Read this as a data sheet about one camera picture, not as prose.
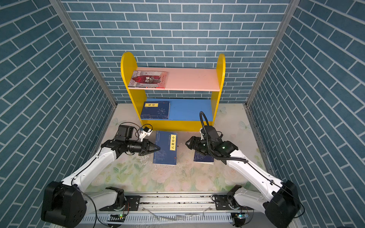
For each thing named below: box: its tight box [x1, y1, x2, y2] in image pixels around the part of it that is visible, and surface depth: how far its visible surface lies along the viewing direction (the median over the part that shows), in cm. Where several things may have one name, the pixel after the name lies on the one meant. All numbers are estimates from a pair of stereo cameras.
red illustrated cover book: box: [127, 70, 168, 89], surface depth 78 cm
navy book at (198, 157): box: [193, 150, 215, 165], surface depth 90 cm
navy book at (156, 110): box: [140, 101, 171, 120], surface depth 96 cm
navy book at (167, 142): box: [153, 130, 178, 166], surface depth 78 cm
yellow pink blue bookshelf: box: [120, 51, 226, 132], surface depth 81 cm
